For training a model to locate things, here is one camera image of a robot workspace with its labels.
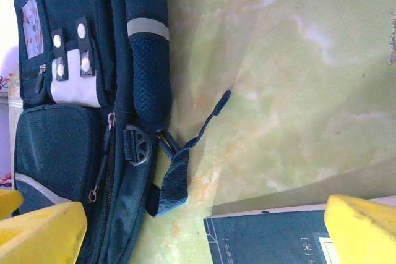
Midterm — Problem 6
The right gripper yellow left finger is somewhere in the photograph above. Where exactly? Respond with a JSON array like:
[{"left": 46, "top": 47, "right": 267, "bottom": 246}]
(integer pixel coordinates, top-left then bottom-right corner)
[{"left": 0, "top": 189, "right": 88, "bottom": 264}]

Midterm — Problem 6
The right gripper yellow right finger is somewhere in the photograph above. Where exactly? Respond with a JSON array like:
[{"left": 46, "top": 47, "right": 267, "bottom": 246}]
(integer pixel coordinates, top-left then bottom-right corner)
[{"left": 324, "top": 194, "right": 396, "bottom": 264}]

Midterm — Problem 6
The dark blue yellow-label book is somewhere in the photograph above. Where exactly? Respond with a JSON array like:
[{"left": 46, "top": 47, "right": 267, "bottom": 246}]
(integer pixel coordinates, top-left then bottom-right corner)
[{"left": 203, "top": 195, "right": 396, "bottom": 264}]

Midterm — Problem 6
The navy blue backpack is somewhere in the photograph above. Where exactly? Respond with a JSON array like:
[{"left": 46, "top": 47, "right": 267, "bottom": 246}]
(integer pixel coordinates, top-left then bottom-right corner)
[{"left": 12, "top": 0, "right": 233, "bottom": 264}]

